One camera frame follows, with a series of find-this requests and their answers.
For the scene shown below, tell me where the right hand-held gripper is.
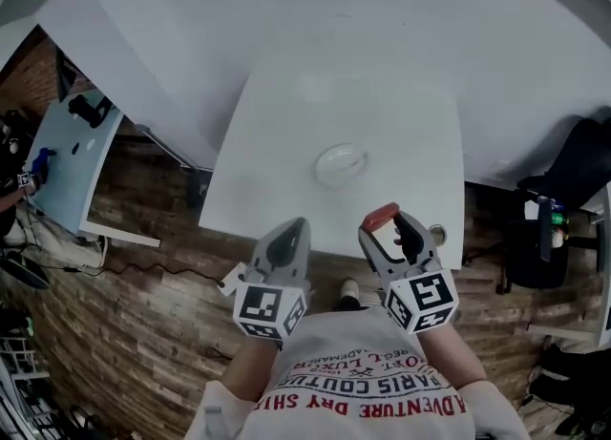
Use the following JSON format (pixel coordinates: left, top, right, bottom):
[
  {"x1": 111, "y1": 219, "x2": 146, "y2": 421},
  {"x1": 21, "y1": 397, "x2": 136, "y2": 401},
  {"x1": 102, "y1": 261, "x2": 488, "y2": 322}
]
[{"x1": 358, "y1": 210, "x2": 461, "y2": 336}]

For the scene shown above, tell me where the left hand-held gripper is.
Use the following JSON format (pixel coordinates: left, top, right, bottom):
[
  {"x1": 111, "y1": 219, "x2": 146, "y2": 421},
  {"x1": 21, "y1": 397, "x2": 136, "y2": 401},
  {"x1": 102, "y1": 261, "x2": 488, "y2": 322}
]
[{"x1": 218, "y1": 217, "x2": 312, "y2": 349}]

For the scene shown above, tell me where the red-brown piece of meat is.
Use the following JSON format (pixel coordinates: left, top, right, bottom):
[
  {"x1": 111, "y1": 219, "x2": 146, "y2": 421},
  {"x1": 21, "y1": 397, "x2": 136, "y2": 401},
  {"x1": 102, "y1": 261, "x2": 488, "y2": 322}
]
[{"x1": 361, "y1": 201, "x2": 401, "y2": 233}]

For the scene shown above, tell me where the clear round plate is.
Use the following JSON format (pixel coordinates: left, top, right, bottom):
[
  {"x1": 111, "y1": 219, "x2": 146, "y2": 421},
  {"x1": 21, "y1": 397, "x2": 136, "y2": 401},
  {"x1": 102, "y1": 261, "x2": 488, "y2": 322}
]
[{"x1": 313, "y1": 142, "x2": 369, "y2": 188}]

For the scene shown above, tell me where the person's right forearm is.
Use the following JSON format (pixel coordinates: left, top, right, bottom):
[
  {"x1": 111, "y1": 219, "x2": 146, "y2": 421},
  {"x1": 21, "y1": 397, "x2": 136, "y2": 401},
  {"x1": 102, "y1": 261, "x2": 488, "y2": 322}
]
[{"x1": 417, "y1": 321, "x2": 489, "y2": 390}]

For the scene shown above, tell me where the person's left forearm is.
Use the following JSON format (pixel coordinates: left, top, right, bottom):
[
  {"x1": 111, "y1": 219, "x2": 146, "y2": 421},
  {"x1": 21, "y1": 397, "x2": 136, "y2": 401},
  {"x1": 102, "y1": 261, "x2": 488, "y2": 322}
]
[{"x1": 223, "y1": 332, "x2": 287, "y2": 411}]

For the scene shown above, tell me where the black table leg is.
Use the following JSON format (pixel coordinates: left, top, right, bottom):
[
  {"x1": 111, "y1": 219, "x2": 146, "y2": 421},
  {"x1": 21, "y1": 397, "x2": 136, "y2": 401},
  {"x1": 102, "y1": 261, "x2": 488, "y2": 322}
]
[{"x1": 184, "y1": 169, "x2": 210, "y2": 211}]

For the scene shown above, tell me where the white printed t-shirt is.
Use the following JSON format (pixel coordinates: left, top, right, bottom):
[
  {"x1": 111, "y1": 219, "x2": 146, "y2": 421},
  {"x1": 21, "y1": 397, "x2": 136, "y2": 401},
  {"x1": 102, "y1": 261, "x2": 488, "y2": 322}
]
[{"x1": 189, "y1": 306, "x2": 527, "y2": 440}]

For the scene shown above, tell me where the black storage cart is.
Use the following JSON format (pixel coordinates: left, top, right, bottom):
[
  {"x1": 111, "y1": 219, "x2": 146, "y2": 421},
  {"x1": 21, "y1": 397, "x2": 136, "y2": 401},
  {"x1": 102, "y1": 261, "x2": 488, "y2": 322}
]
[{"x1": 503, "y1": 197, "x2": 572, "y2": 291}]

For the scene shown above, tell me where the black bag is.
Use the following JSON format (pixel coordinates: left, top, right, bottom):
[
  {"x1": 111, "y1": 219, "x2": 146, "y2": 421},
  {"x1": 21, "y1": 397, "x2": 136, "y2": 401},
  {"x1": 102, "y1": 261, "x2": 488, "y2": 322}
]
[{"x1": 528, "y1": 345, "x2": 611, "y2": 439}]

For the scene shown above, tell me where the light blue desk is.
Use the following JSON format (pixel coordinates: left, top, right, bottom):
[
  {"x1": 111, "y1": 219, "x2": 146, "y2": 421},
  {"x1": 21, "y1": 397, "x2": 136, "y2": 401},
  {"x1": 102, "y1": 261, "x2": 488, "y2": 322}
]
[{"x1": 22, "y1": 97, "x2": 162, "y2": 249}]

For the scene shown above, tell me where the black device on desk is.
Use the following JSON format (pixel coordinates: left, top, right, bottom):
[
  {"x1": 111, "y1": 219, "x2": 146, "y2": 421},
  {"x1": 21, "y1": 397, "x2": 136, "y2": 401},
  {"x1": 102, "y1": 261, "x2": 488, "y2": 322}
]
[{"x1": 67, "y1": 93, "x2": 115, "y2": 128}]

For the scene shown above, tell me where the blue object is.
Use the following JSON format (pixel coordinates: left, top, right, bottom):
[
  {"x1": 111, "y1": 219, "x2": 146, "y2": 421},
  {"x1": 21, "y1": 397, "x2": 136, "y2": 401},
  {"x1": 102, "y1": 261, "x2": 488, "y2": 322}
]
[{"x1": 29, "y1": 146, "x2": 58, "y2": 177}]

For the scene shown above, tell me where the black monitor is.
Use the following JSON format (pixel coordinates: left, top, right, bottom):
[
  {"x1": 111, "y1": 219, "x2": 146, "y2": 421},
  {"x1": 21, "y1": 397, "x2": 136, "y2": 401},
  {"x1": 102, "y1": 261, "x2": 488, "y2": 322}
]
[{"x1": 53, "y1": 45, "x2": 78, "y2": 103}]

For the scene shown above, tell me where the black floor cable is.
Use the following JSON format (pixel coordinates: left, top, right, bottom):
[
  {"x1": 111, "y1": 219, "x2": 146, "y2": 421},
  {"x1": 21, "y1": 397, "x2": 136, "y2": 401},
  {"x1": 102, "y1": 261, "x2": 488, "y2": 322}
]
[{"x1": 45, "y1": 259, "x2": 226, "y2": 287}]

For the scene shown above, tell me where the white wire rack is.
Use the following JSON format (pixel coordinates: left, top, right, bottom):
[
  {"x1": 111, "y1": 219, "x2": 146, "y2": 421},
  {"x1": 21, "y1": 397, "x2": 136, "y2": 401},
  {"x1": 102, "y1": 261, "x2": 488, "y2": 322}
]
[{"x1": 0, "y1": 335, "x2": 52, "y2": 434}]

